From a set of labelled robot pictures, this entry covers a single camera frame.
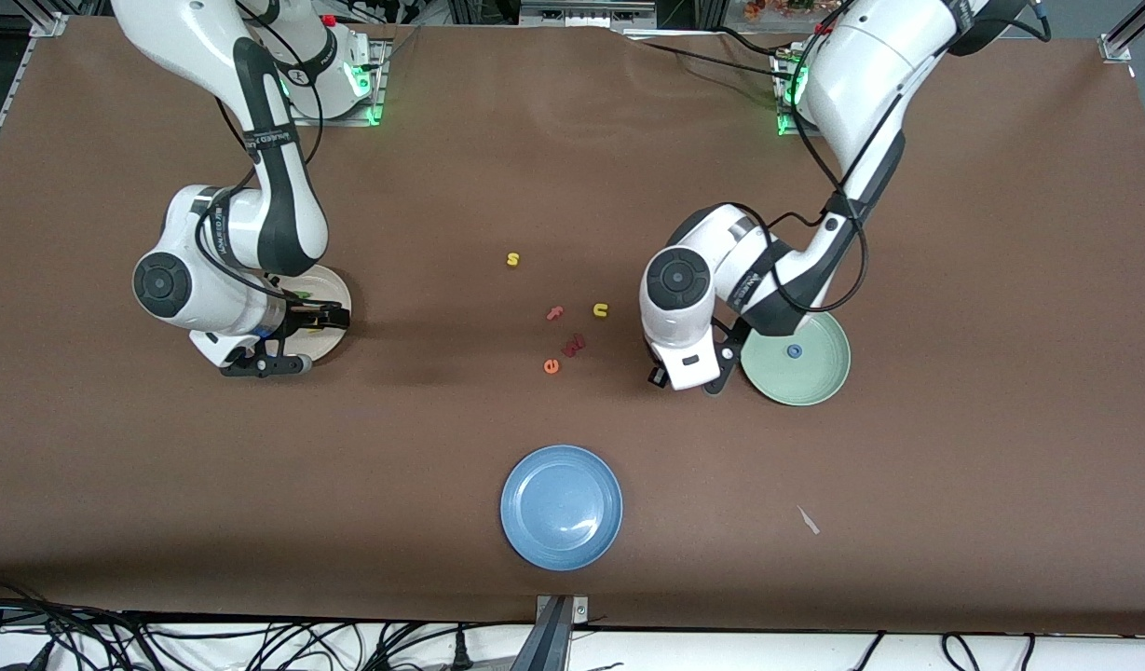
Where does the blue plate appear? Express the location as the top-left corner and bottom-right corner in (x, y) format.
(499, 445), (624, 571)

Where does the green plate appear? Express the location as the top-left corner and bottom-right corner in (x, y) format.
(740, 312), (852, 407)

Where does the brown paper table cover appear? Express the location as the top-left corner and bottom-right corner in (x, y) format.
(0, 17), (1145, 637)

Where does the black floor cable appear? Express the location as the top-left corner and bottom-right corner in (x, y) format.
(0, 578), (163, 671)
(942, 632), (1036, 671)
(847, 632), (888, 671)

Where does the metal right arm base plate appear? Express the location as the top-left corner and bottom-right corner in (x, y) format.
(285, 37), (388, 127)

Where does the dark grey camera post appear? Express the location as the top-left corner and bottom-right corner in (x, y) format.
(509, 596), (573, 671)

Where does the black table cable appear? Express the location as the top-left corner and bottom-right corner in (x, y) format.
(639, 39), (792, 83)
(712, 24), (801, 62)

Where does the silver metal frame piece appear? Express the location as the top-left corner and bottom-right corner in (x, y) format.
(519, 0), (659, 27)

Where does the beige brown plate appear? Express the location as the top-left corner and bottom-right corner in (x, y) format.
(255, 264), (353, 366)

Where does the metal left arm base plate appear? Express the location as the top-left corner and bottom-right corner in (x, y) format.
(775, 51), (820, 139)

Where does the silver table edge bracket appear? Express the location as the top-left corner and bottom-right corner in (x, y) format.
(535, 595), (590, 627)

